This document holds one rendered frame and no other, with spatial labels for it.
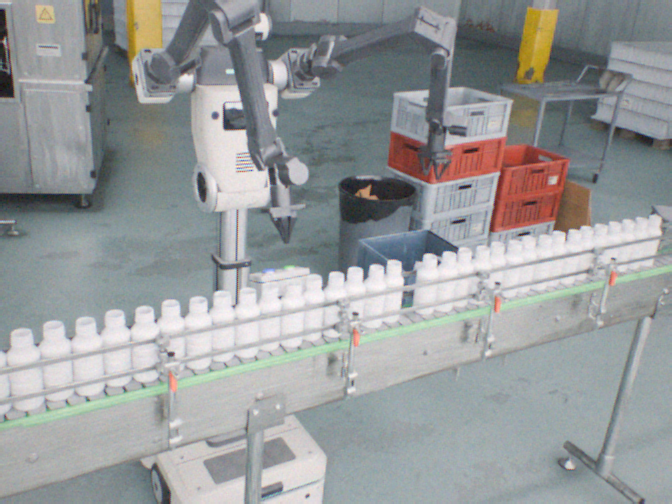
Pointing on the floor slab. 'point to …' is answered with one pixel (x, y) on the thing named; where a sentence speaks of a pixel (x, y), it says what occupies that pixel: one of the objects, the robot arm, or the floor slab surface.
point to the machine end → (53, 98)
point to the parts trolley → (568, 116)
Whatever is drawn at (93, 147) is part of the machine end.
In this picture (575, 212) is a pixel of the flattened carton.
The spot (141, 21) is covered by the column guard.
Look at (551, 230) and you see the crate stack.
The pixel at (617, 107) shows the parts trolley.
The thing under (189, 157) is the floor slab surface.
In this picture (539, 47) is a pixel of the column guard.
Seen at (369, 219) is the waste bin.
